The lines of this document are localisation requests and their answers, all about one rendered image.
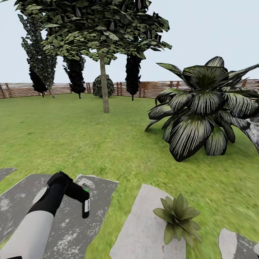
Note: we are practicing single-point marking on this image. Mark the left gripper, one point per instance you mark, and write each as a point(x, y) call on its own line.
point(79, 194)

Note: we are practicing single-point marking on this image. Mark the pot plant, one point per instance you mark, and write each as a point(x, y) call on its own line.
point(178, 215)

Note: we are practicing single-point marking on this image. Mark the insectifuge atomizer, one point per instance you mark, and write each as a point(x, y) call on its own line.
point(86, 208)

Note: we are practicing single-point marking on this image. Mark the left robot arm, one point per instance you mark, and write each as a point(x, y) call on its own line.
point(30, 238)

